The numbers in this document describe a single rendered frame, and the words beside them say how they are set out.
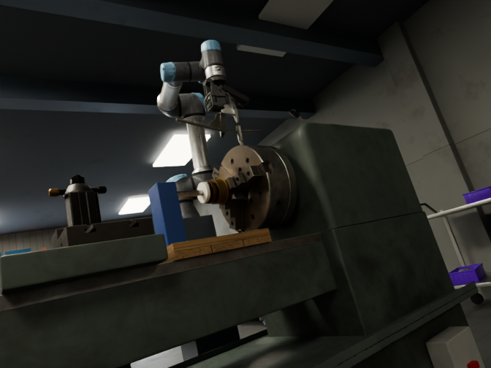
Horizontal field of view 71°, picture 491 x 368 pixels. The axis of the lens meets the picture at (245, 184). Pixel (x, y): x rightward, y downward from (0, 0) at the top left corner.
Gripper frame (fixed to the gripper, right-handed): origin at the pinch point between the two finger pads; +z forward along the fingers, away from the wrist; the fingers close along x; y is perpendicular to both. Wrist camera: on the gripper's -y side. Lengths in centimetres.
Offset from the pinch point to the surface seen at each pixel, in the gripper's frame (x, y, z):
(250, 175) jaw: 13.5, 2.9, 20.2
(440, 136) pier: -108, -298, -30
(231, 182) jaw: 7.7, 7.2, 20.8
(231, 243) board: 24, 18, 40
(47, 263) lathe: 35, 60, 38
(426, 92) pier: -108, -297, -81
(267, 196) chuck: 14.2, -1.3, 27.7
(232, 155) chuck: -0.3, 1.1, 9.3
